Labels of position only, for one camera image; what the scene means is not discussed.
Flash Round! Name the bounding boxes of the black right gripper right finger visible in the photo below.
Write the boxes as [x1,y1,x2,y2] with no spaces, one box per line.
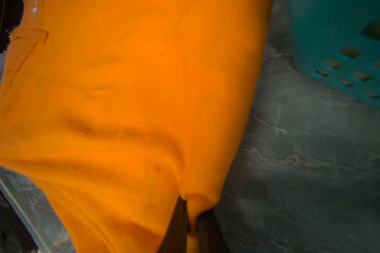
[197,209,230,253]

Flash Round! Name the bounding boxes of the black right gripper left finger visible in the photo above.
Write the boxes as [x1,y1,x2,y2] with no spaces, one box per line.
[157,196,189,253]

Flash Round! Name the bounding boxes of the orange pants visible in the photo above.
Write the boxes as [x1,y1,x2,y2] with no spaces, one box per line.
[0,1,272,253]

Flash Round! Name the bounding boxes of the teal plastic basket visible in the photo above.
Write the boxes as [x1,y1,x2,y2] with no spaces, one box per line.
[289,0,380,110]

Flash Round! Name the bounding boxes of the aluminium rail frame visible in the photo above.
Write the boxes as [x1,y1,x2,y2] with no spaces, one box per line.
[0,166,76,253]

